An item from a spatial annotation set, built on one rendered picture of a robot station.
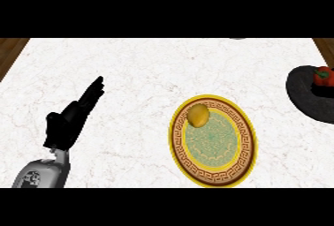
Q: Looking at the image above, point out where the yellow patterned plate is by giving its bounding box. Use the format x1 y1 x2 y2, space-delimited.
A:
167 94 258 188

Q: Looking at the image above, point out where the dark grey pan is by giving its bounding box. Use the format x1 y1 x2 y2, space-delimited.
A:
283 64 334 124

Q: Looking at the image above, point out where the red bell pepper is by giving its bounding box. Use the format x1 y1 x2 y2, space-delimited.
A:
313 66 334 87

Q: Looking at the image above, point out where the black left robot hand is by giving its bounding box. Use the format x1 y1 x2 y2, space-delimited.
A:
41 75 106 152

